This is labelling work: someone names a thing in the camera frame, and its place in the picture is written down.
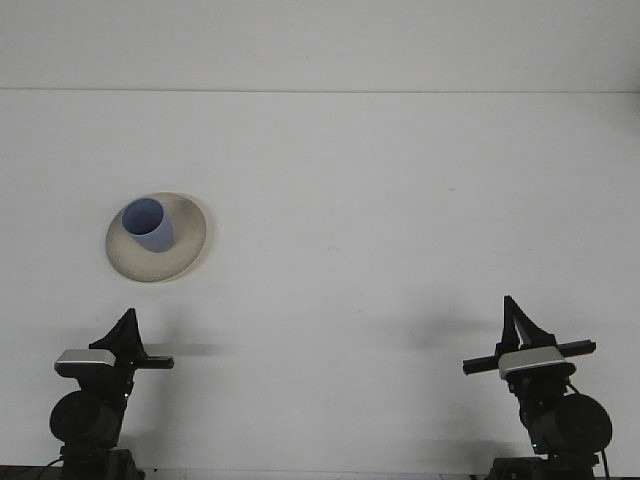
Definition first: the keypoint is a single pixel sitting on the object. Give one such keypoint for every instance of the pale blue cup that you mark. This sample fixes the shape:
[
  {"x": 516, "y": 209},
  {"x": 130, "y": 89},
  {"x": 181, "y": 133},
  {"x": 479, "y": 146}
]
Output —
[{"x": 150, "y": 230}]

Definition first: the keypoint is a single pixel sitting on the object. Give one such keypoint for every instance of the pale round plate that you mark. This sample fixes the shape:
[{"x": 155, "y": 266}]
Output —
[{"x": 150, "y": 265}]

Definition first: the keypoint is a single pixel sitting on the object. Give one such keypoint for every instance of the grey camera box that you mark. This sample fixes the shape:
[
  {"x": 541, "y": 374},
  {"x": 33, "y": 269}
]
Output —
[
  {"x": 82, "y": 359},
  {"x": 535, "y": 361}
]

